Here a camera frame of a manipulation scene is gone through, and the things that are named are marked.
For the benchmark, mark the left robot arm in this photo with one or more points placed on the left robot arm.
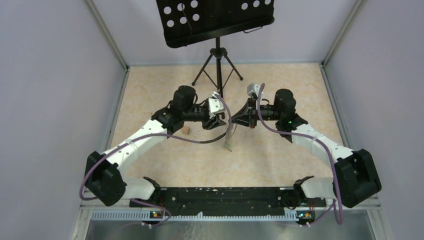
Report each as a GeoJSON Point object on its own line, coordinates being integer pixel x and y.
{"type": "Point", "coordinates": [104, 177]}

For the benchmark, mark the black music stand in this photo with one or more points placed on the black music stand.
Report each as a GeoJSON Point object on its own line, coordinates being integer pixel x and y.
{"type": "Point", "coordinates": [187, 22]}

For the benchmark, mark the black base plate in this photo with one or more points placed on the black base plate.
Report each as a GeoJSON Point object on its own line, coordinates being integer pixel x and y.
{"type": "Point", "coordinates": [232, 201]}

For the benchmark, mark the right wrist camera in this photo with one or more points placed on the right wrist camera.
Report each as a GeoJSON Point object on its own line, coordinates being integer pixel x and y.
{"type": "Point", "coordinates": [253, 90]}

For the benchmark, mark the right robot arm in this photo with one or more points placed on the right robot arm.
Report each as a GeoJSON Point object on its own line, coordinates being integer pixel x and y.
{"type": "Point", "coordinates": [354, 175]}

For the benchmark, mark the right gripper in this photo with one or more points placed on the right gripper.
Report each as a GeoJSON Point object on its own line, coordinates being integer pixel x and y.
{"type": "Point", "coordinates": [247, 116]}

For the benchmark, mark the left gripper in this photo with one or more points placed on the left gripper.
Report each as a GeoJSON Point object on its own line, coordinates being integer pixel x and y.
{"type": "Point", "coordinates": [214, 123]}

